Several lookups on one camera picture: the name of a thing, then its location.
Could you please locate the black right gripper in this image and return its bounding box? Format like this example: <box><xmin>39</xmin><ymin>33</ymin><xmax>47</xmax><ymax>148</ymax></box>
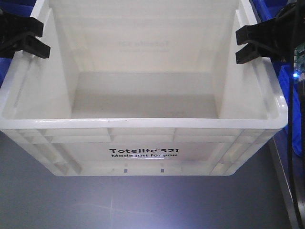
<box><xmin>235</xmin><ymin>0</ymin><xmax>305</xmax><ymax>64</ymax></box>

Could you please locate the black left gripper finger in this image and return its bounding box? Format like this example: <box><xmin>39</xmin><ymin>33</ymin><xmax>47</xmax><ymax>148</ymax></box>
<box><xmin>0</xmin><ymin>11</ymin><xmax>44</xmax><ymax>38</ymax></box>
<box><xmin>0</xmin><ymin>35</ymin><xmax>51</xmax><ymax>59</ymax></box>

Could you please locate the white plastic Totelife crate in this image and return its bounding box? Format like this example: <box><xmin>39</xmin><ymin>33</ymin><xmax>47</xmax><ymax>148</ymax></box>
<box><xmin>0</xmin><ymin>0</ymin><xmax>288</xmax><ymax>176</ymax></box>

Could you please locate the blue storage bin right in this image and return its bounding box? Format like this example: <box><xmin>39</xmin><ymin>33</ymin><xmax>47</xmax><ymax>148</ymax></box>
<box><xmin>253</xmin><ymin>0</ymin><xmax>303</xmax><ymax>157</ymax></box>

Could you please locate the green circuit board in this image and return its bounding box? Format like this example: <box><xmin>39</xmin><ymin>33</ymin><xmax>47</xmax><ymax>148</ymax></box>
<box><xmin>293</xmin><ymin>43</ymin><xmax>305</xmax><ymax>83</ymax></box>

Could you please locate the black cable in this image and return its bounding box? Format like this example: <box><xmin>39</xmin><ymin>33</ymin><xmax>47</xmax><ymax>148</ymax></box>
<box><xmin>286</xmin><ymin>45</ymin><xmax>305</xmax><ymax>229</ymax></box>

